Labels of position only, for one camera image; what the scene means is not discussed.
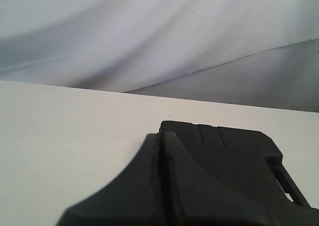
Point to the black plastic carrying case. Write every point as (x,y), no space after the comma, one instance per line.
(198,139)

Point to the grey fabric backdrop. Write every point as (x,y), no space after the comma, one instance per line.
(247,52)

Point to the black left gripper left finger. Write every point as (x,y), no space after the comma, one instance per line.
(132,198)

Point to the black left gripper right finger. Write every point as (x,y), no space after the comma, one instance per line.
(240,188)

